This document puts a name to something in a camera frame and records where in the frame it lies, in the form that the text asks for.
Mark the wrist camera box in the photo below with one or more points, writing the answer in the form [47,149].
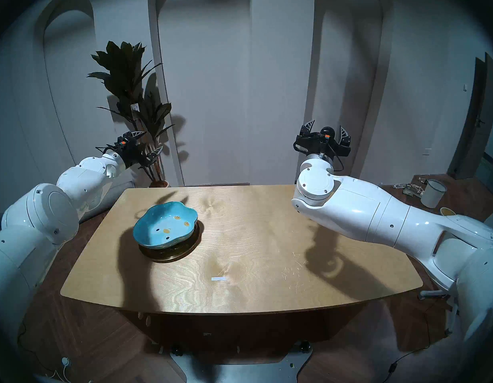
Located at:
[121,141]
[327,131]

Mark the tan paper cup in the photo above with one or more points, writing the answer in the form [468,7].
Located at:
[447,211]

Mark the tall green leafy plant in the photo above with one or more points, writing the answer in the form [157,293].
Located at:
[125,67]

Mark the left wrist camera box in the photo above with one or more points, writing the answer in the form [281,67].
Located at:
[121,141]

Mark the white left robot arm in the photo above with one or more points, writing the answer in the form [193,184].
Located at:
[51,210]

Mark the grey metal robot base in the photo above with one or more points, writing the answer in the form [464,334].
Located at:
[238,372]

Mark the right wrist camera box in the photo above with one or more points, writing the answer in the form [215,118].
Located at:
[327,131]

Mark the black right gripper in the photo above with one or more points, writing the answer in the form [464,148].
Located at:
[310,143]

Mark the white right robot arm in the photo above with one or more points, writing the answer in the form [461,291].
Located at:
[370,214]

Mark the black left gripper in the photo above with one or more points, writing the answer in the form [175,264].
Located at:
[130,153]

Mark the blue chick face plate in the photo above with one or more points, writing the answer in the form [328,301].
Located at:
[162,222]

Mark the brown plant pot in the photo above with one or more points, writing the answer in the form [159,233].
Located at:
[158,184]

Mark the white office chair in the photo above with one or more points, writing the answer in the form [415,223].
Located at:
[432,294]

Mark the dark grey door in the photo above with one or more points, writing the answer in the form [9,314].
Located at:
[474,139]

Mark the white bucket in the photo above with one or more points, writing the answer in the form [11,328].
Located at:
[432,194]

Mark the gold metal bowl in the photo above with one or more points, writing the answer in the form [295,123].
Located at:
[182,255]

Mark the white tape strip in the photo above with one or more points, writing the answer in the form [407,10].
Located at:
[218,279]

